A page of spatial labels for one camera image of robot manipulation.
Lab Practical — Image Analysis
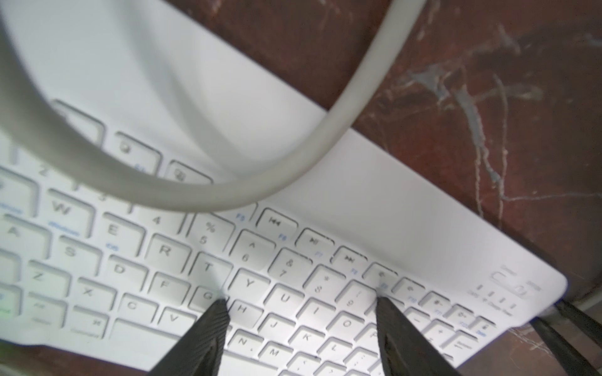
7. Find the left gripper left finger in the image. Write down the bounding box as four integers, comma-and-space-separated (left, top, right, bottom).
148, 299, 230, 376

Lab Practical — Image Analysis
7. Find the white wireless keyboard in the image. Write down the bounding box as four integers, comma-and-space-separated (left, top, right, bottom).
1, 1, 568, 375

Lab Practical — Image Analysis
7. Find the white power strip cord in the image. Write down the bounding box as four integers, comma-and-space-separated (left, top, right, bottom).
0, 0, 429, 213

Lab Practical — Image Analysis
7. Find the coiled black cable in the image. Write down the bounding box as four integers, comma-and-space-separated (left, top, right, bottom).
529, 298, 602, 376

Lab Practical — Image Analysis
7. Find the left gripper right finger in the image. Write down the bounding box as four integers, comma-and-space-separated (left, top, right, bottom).
376, 296, 459, 376

